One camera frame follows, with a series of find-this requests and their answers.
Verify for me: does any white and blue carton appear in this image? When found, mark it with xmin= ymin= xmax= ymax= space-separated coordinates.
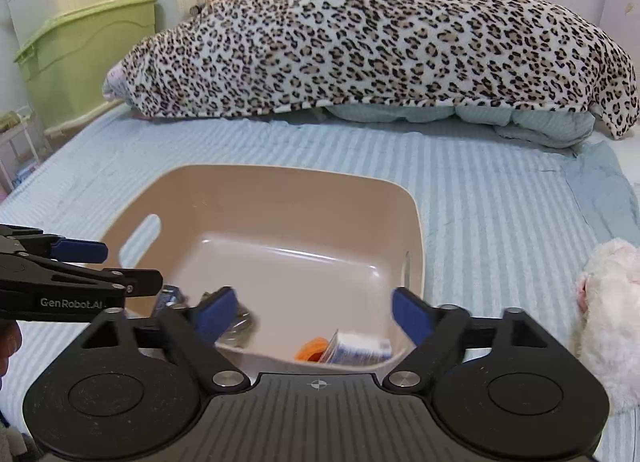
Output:
xmin=320 ymin=329 xmax=393 ymax=366

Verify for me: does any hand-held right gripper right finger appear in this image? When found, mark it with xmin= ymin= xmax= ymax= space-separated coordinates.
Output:
xmin=382 ymin=288 xmax=551 ymax=395

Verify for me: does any small blue packet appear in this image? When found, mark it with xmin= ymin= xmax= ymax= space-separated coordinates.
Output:
xmin=152 ymin=284 xmax=188 ymax=318

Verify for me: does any grey-blue cloth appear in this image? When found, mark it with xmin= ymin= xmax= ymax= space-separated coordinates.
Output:
xmin=565 ymin=141 xmax=640 ymax=244

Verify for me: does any white side shelf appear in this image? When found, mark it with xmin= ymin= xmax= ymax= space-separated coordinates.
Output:
xmin=0 ymin=107 xmax=51 ymax=193

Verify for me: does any silver foil packet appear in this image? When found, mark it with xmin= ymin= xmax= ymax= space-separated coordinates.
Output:
xmin=200 ymin=292 xmax=261 ymax=349

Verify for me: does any light blue folded quilt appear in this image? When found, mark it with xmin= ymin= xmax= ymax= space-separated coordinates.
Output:
xmin=322 ymin=104 xmax=596 ymax=149

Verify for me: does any green plastic storage box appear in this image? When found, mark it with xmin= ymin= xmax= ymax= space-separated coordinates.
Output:
xmin=12 ymin=0 xmax=158 ymax=135

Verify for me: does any light blue striped bed sheet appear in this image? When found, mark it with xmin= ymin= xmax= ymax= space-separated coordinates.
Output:
xmin=0 ymin=102 xmax=640 ymax=462

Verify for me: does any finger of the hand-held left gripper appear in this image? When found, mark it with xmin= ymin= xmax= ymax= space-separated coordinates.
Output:
xmin=75 ymin=268 xmax=164 ymax=296
xmin=0 ymin=225 xmax=109 ymax=264

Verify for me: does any pink pillow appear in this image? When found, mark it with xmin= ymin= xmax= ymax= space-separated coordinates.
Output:
xmin=102 ymin=64 xmax=128 ymax=102

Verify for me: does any leopard print blanket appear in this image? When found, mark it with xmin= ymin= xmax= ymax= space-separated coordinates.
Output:
xmin=102 ymin=0 xmax=640 ymax=139

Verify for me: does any person's left hand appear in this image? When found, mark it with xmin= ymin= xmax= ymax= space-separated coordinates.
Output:
xmin=0 ymin=319 xmax=24 ymax=393

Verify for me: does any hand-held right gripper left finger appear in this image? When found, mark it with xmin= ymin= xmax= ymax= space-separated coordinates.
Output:
xmin=82 ymin=287 xmax=251 ymax=395

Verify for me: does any white plush toy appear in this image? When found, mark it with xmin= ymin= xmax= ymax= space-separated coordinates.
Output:
xmin=570 ymin=237 xmax=640 ymax=415

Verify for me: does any orange round lid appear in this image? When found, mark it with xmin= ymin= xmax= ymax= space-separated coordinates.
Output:
xmin=294 ymin=337 xmax=331 ymax=363

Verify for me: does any beige plastic basin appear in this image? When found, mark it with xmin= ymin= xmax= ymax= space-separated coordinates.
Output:
xmin=102 ymin=164 xmax=426 ymax=367

